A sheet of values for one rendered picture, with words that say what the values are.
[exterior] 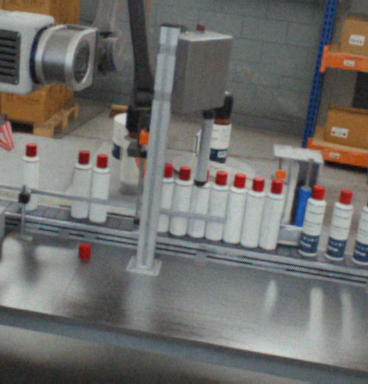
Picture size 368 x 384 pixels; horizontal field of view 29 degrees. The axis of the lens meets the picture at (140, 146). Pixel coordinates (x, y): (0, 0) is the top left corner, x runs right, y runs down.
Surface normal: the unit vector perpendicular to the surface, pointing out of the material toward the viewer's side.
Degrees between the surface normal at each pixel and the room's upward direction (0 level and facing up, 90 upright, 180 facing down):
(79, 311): 0
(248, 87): 90
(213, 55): 90
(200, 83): 90
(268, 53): 90
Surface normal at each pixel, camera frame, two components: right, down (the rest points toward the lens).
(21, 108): -0.20, 0.29
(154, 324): 0.10, -0.95
